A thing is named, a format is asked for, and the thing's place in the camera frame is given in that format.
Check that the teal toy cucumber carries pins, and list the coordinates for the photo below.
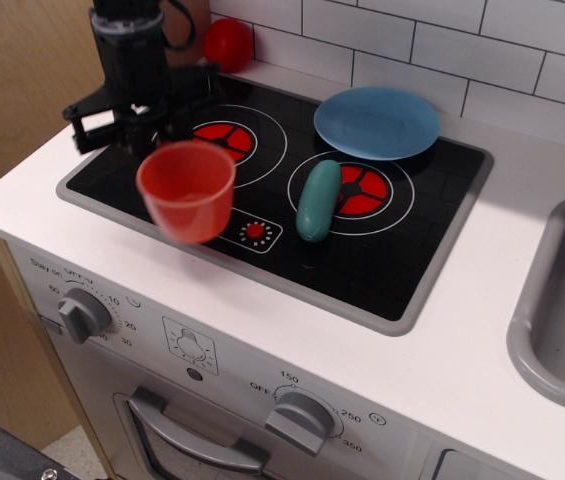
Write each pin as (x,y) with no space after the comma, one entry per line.
(318,200)

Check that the grey timer knob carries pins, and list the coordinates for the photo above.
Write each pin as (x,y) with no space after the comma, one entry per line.
(83,315)

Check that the red toy tomato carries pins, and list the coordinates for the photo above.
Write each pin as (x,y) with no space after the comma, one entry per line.
(229,43)

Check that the black toy stove top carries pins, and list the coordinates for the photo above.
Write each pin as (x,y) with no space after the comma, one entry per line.
(392,228)

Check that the orange plastic cup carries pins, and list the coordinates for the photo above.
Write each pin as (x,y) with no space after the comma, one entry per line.
(188,189)

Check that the grey oven door handle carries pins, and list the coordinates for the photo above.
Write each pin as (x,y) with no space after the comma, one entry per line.
(242,457)

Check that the grey oven temperature knob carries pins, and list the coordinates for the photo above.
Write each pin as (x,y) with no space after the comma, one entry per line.
(302,421)

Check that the blue plastic plate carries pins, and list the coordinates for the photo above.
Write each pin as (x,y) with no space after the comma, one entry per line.
(377,123)

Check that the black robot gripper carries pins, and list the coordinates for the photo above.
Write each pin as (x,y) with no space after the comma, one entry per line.
(143,101)

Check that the black equipment base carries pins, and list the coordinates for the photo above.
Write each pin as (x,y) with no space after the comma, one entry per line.
(18,460)

